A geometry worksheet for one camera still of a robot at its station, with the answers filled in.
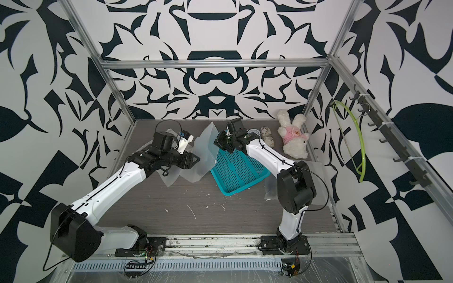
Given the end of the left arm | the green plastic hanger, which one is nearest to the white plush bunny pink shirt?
the green plastic hanger

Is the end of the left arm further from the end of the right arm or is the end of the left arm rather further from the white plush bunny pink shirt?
the white plush bunny pink shirt

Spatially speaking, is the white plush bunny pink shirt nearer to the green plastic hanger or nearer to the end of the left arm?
the green plastic hanger

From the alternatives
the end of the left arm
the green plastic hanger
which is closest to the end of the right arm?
the end of the left arm

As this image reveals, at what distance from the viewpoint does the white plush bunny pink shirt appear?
3.23 feet

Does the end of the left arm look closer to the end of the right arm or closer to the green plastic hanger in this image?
the end of the right arm

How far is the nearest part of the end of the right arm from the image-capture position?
0.65 metres

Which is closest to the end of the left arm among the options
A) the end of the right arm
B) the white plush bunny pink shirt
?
the end of the right arm

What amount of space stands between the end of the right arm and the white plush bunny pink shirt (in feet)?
1.24
